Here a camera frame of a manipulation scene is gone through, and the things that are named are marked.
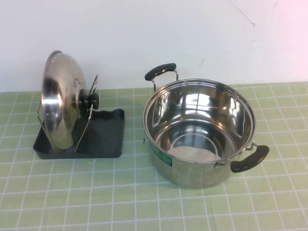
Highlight steel pot lid black knob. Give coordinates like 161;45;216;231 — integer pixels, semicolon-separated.
41;50;100;153

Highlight green checked tablecloth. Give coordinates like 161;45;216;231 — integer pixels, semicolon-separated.
0;83;308;231

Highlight dark tray wire lid rack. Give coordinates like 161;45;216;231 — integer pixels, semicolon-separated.
32;74;125;160

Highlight stainless steel pot black handles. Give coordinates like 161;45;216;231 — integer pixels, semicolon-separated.
141;63;270;189

